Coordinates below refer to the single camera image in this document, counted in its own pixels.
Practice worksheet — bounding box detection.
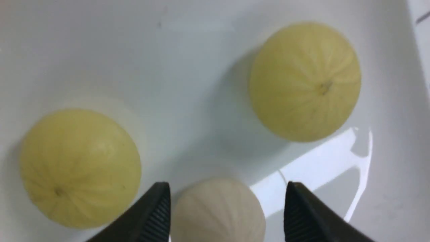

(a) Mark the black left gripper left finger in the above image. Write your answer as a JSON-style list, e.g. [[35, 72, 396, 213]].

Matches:
[[88, 182, 171, 242]]

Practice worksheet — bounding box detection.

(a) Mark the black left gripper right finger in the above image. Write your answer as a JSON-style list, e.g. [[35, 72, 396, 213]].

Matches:
[[284, 181, 372, 242]]

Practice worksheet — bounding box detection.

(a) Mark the white steamed bun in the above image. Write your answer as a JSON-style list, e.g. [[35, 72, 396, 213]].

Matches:
[[170, 178, 266, 242]]

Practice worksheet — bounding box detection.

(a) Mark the yellow steamed bun front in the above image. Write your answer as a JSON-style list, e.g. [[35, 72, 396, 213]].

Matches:
[[19, 109, 141, 229]]

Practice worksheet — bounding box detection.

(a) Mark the yellow steamed bun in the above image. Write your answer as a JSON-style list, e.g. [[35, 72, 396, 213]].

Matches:
[[19, 109, 141, 229], [248, 21, 361, 143]]

